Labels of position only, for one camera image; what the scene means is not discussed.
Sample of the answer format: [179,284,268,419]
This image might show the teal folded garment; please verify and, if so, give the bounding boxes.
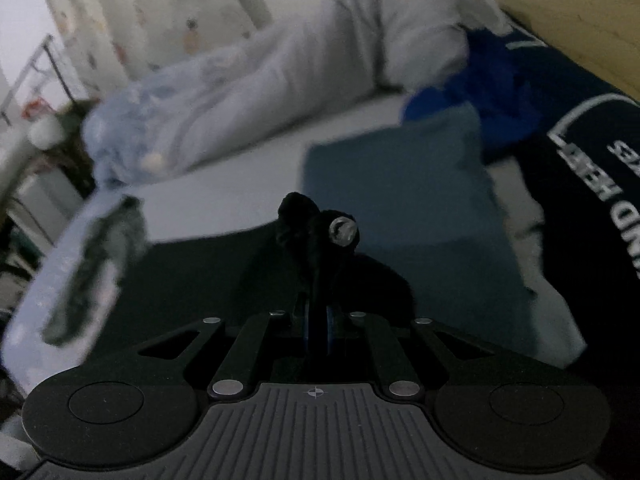
[300,105,586,363]

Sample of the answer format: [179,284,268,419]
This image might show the light blue printed duvet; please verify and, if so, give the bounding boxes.
[82,0,471,187]

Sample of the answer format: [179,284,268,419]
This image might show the metal clothes rack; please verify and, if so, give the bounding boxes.
[0,32,76,128]

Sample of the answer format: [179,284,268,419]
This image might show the white plush toy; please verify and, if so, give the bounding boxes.
[27,115,67,150]

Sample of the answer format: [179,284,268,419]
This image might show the pineapple print curtain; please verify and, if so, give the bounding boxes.
[37,0,273,82]

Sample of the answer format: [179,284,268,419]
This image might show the royal blue cloth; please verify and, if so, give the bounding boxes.
[404,25,547,162]

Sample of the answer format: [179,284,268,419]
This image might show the navy cloth with white print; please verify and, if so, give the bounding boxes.
[480,22,640,313]

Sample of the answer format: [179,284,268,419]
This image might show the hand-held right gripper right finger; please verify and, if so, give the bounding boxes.
[322,305,506,402]

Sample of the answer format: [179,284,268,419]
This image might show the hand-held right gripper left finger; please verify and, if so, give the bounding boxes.
[125,305,311,402]

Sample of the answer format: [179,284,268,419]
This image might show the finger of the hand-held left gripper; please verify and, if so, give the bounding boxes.
[95,195,147,273]

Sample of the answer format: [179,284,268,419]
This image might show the wooden headboard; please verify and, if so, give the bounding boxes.
[485,0,640,107]

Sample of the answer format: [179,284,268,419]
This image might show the black garment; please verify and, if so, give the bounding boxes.
[142,192,418,366]

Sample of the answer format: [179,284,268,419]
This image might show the light striped folded garment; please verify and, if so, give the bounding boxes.
[487,162,588,363]

